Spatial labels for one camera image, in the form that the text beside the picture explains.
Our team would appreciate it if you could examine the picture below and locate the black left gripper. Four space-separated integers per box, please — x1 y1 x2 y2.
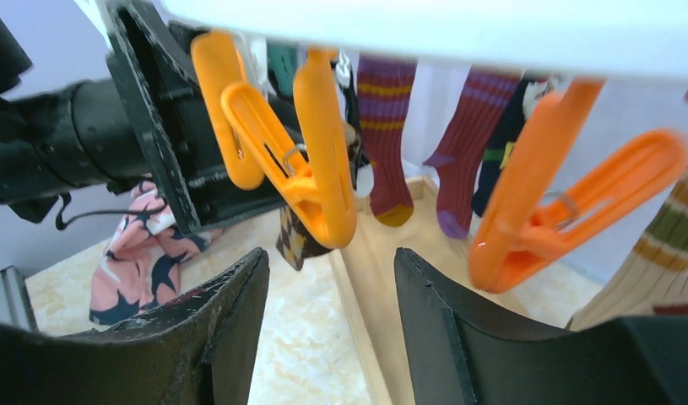
106 1 284 234

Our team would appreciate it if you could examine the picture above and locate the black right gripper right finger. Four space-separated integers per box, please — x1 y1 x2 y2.
393 247 688 405

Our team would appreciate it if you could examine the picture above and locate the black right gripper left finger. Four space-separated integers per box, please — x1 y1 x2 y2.
0 248 270 404

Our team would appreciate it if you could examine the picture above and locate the maroon purple striped sock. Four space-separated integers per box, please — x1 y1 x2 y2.
357 54 417 227

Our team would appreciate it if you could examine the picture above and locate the white plastic sock hanger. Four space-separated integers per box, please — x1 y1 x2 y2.
163 1 688 82

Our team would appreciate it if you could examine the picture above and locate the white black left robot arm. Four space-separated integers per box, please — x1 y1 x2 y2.
0 1 284 234

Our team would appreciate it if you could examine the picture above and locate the pink navy patterned cloth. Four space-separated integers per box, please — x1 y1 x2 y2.
89 180 223 325

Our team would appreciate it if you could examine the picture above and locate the orange clothespin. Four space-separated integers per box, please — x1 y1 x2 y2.
191 31 264 190
468 78 688 294
222 47 357 249

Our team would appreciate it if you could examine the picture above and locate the cream multicolour striped sock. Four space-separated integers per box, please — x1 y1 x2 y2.
566 168 688 331

